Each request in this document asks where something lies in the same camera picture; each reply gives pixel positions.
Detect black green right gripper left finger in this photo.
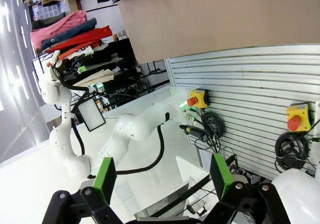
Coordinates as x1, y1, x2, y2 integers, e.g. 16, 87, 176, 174
41, 157, 123, 224

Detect beige flat boards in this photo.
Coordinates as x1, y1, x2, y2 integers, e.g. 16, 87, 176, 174
72, 68, 115, 87

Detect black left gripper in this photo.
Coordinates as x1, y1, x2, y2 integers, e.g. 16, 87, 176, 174
55, 58, 88, 83

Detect yellow emergency stop button box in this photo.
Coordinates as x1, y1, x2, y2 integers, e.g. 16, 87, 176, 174
187, 88, 211, 110
286, 101, 313, 133

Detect navy folded garment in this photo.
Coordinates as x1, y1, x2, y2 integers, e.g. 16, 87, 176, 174
40, 17, 98, 51

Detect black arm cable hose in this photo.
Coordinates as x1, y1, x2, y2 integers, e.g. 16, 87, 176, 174
58, 77, 166, 177

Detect grey metal control box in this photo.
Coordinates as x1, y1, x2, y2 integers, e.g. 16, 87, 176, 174
133, 176, 216, 224

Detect white light panel black frame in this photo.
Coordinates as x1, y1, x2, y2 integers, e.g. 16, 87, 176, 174
74, 96, 107, 132

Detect pink folded garment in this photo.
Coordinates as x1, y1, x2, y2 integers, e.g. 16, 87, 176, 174
30, 10, 88, 50

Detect clear plastic organizer box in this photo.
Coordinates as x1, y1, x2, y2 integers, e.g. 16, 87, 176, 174
34, 3, 68, 20

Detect black coiled cable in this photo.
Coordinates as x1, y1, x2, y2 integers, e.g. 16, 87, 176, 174
274, 131, 316, 172
199, 110, 226, 153

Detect black shelf unit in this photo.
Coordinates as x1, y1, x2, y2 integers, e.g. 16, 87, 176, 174
56, 37, 152, 110

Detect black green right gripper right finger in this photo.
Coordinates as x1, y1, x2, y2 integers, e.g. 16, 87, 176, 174
202, 153, 292, 224

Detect orange red folded garment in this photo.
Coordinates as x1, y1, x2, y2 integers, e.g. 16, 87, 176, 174
58, 40, 104, 61

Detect aluminium profile base plate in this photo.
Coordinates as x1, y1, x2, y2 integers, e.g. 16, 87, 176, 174
163, 43, 320, 182

